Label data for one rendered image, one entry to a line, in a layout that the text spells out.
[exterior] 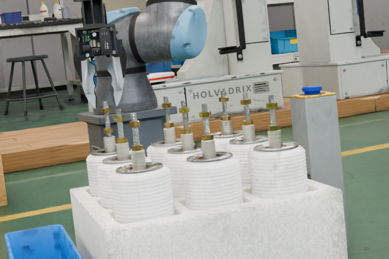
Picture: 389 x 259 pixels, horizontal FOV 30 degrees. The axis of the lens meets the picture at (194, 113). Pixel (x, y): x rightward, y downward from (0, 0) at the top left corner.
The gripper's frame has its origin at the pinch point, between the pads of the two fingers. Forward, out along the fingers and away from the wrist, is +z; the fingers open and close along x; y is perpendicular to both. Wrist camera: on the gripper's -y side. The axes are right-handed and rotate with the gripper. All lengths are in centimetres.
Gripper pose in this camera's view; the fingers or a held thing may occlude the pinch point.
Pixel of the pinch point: (105, 99)
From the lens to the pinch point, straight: 138.3
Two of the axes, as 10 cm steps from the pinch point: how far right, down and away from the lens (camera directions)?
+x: 9.9, -1.1, 0.6
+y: 0.7, 0.9, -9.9
